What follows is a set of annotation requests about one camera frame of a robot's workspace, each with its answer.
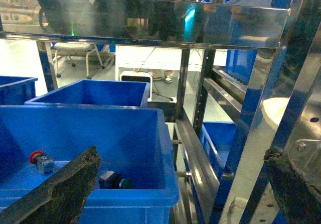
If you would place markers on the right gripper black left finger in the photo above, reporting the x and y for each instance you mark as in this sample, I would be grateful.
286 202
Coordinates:
61 198

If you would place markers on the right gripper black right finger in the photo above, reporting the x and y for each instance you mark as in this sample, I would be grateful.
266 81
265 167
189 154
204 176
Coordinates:
296 192

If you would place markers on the blue bin behind target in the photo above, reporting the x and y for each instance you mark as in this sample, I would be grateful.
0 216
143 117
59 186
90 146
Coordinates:
97 92

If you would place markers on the big blue target bin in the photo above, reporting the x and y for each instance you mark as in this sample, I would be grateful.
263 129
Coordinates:
133 142

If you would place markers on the steel shelf upright post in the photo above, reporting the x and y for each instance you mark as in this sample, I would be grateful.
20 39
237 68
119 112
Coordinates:
279 86

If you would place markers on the blue bin lower right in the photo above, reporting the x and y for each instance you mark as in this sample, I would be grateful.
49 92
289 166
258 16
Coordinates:
216 139

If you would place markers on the upper steel shelf rail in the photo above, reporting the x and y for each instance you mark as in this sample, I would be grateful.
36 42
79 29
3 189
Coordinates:
143 22

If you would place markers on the red emergency stop button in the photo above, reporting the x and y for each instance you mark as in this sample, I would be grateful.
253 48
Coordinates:
45 164

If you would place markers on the blue bin far left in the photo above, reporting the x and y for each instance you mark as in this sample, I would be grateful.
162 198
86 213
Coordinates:
17 90

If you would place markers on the white cabinet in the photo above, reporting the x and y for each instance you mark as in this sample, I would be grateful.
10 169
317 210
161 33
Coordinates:
138 57

